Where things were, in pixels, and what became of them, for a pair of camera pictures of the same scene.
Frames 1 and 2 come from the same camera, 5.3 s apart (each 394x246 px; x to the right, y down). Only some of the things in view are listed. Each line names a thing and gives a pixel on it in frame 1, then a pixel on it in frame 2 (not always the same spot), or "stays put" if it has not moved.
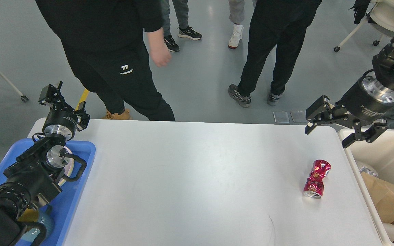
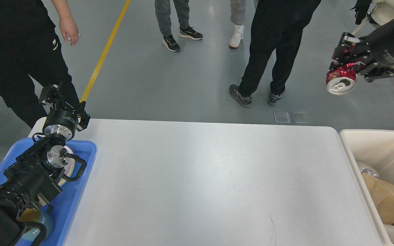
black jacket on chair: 360,8 stays put
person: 102,41 -> 20,53
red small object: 314,187 -> 341,80
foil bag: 364,169 stays put
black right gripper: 366,99 -> 389,45
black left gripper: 61,120 stays put
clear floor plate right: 299,117 stays put
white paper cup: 391,230 stays put
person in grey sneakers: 283,23 stays put
